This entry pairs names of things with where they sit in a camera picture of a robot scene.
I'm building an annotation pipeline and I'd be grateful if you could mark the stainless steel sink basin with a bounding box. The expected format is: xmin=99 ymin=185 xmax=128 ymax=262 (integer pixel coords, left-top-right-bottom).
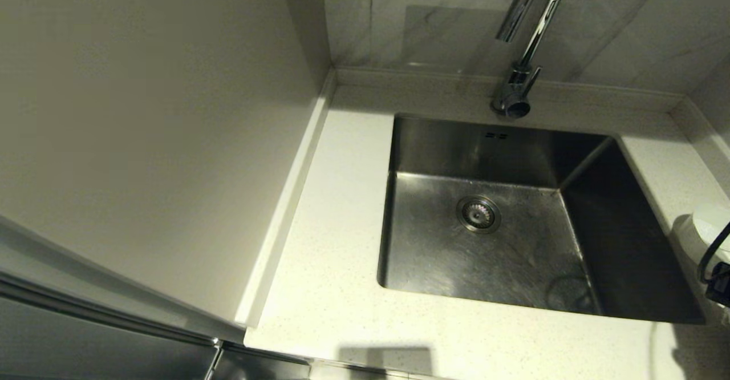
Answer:
xmin=376 ymin=113 xmax=705 ymax=325

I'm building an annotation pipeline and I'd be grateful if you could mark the white round bowl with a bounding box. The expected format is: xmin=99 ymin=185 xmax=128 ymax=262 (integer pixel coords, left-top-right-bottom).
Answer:
xmin=673 ymin=203 xmax=730 ymax=269

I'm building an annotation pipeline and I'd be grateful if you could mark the round metal drain strainer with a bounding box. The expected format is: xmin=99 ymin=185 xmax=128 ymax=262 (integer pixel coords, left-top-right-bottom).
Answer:
xmin=456 ymin=195 xmax=502 ymax=235

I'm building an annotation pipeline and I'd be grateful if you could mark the chrome gooseneck faucet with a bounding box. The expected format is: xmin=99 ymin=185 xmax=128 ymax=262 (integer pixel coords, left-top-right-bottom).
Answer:
xmin=489 ymin=0 xmax=573 ymax=120

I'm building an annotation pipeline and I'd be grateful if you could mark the grey metal cabinet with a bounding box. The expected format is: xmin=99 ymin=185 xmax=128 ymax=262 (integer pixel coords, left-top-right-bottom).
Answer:
xmin=0 ymin=215 xmax=313 ymax=380

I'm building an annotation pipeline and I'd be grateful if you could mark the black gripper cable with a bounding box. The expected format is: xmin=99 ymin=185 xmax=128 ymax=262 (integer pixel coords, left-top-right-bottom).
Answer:
xmin=698 ymin=220 xmax=730 ymax=285

